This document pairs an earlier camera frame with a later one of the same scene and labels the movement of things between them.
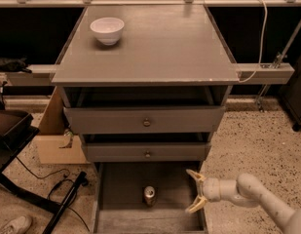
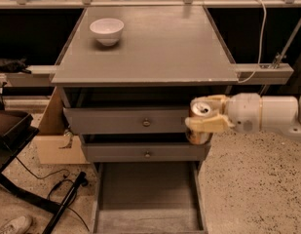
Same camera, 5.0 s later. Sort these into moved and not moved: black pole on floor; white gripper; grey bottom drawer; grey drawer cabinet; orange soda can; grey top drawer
Moved: white gripper; orange soda can
Not moved: black pole on floor; grey top drawer; grey bottom drawer; grey drawer cabinet
